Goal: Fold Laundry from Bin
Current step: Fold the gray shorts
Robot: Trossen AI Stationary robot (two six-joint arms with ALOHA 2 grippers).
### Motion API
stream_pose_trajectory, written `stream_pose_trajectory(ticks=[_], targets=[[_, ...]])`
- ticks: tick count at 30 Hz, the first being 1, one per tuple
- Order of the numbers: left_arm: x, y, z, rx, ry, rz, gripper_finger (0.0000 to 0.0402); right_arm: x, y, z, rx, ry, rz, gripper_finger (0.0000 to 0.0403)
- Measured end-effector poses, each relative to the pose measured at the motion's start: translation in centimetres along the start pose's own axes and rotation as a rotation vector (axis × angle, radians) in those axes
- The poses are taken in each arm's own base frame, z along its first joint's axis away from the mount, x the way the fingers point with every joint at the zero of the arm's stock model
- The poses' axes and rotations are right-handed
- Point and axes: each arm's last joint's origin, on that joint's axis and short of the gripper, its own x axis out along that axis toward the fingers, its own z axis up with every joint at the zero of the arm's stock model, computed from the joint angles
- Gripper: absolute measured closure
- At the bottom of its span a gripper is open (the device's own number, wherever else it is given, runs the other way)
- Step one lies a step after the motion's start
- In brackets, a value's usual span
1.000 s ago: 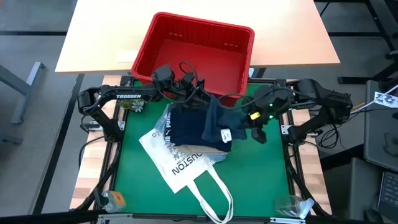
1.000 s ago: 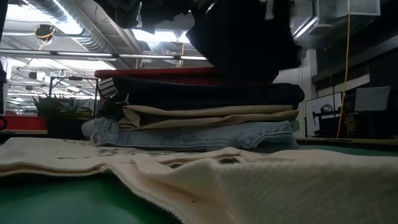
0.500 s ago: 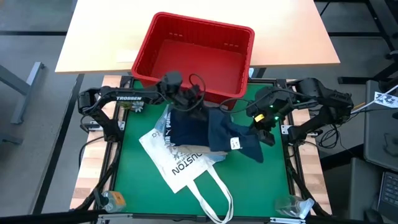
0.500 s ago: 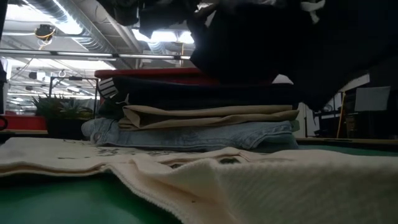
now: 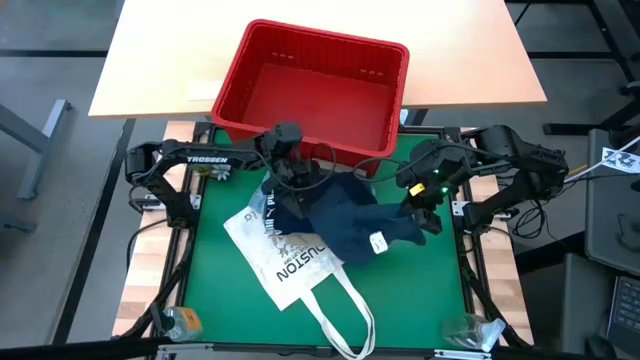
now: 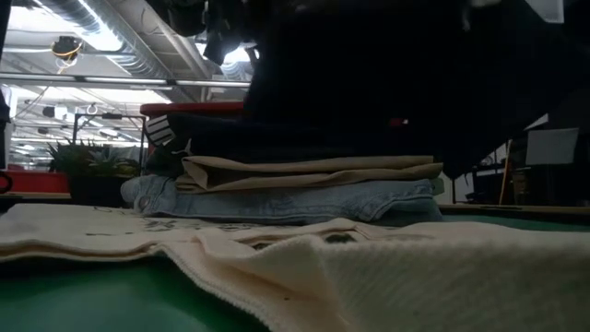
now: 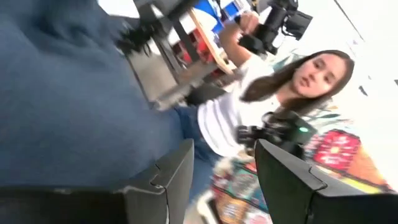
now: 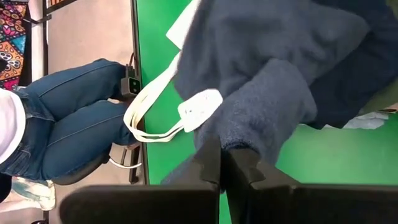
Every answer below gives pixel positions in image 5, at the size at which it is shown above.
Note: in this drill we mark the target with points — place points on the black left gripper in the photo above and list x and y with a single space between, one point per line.
300 177

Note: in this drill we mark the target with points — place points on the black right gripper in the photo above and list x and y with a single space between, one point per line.
435 167

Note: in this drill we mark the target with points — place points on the navy Puma print garment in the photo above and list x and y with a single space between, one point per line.
285 220

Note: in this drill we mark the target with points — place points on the black garment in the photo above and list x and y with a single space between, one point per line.
360 220

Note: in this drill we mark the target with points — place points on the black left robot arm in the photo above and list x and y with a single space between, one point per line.
210 157

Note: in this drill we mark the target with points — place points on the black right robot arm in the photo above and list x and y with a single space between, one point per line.
525 160

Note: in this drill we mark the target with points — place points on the red plastic laundry bin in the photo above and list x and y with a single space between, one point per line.
320 55

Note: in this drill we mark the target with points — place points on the cream printed tote bag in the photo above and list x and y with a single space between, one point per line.
260 250

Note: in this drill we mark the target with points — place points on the small potted succulent plant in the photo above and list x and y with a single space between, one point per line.
217 172

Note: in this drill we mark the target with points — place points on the clear plastic bottle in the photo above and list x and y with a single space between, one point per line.
462 330

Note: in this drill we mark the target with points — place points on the white label strip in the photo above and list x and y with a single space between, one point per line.
202 90

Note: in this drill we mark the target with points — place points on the plastic bottle with orange label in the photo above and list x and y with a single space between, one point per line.
182 322

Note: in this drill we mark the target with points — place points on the light wooden desk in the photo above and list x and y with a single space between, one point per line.
450 50

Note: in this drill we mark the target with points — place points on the grey side desk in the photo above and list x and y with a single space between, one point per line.
612 215

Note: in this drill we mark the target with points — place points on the printed marker paper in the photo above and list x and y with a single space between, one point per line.
622 160

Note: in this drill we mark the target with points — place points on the black keyboard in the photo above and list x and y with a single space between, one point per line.
626 305

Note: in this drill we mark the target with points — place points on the grey desk leg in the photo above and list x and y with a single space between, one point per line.
42 145

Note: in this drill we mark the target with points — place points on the black aluminium table frame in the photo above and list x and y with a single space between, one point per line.
457 132

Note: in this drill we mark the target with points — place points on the white bracket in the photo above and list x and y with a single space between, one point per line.
494 332

